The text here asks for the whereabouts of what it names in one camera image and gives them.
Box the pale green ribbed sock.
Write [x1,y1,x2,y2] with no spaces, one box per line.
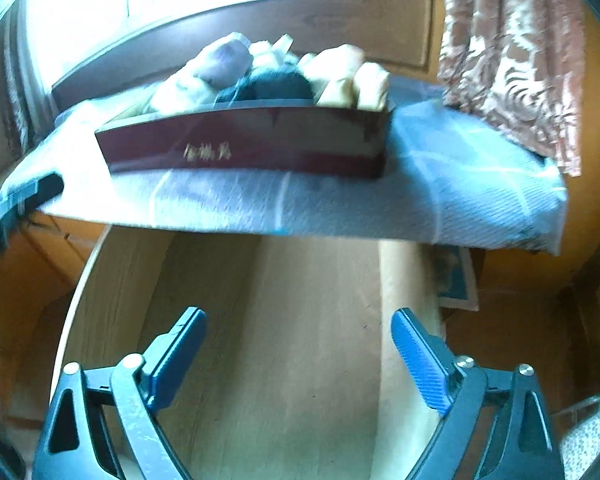
[147,32,253,115]

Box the brown floral curtain right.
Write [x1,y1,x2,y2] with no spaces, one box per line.
[438,0,585,177]

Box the curtain left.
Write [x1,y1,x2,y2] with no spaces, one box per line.
[1,1,57,157]

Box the open wooden drawer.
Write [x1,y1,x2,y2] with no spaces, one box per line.
[55,226,441,479]

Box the blue patterned tablecloth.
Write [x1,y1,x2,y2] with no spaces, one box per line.
[3,77,568,255]

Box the framed picture on floor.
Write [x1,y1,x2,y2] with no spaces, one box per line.
[432,245,479,312]

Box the dark grey sock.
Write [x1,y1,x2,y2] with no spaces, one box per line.
[215,66,314,103]

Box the cream yellow sock bundle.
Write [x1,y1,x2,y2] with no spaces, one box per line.
[298,44,390,112]

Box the dark red metal tin box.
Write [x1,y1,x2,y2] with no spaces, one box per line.
[95,101,391,179]

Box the white sheer sock bundle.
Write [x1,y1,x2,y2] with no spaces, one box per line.
[249,34,299,70]

